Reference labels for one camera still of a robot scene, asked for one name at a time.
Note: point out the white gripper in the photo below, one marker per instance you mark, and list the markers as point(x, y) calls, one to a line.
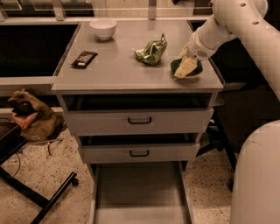
point(197, 49)

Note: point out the green kitchen sponge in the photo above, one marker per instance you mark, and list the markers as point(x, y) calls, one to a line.
point(200, 69)

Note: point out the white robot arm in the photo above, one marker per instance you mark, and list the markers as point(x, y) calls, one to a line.
point(255, 195)

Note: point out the grey drawer cabinet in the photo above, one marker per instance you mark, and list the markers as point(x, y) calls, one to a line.
point(117, 77)

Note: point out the grey middle drawer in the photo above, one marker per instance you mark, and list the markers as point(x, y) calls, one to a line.
point(137, 148)

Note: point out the grey drawer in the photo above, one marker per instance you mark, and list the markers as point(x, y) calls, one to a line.
point(140, 193)
point(123, 121)
point(137, 148)

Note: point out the grey top drawer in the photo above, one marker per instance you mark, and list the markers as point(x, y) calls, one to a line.
point(123, 121)

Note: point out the grey bottom drawer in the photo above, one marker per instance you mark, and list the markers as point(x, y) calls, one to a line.
point(140, 193)

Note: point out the green crumpled chip bag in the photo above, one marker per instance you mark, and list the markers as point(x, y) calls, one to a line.
point(153, 51)

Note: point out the black office chair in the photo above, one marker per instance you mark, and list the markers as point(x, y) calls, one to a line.
point(248, 102)

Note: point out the white ceramic bowl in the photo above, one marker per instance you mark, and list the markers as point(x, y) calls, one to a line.
point(103, 28)

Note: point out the black snack bar wrapper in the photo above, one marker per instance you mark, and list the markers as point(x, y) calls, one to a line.
point(82, 61)

